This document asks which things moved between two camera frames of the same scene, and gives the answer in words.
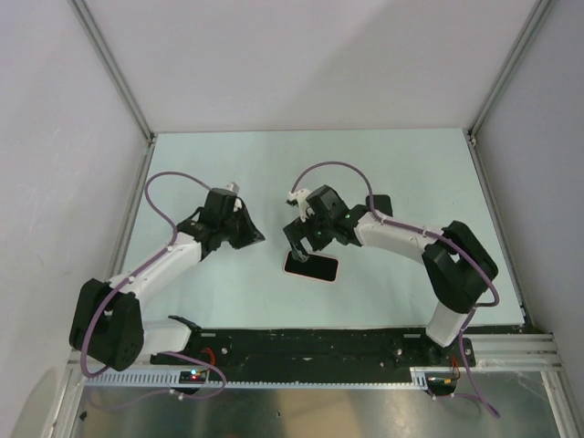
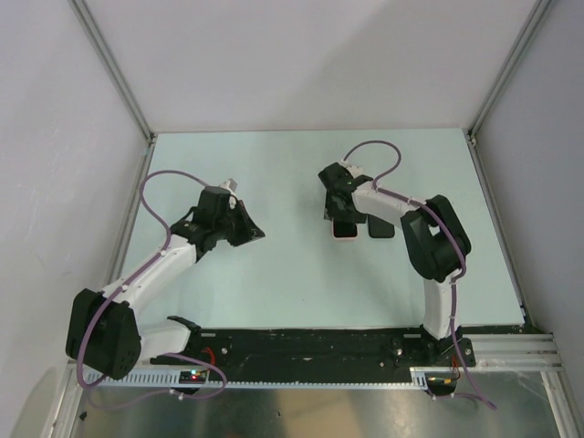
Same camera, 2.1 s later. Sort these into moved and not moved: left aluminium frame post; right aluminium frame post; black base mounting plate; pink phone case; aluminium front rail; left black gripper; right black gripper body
Moved: right black gripper body; pink phone case
Not moved: black base mounting plate; aluminium front rail; left aluminium frame post; left black gripper; right aluminium frame post
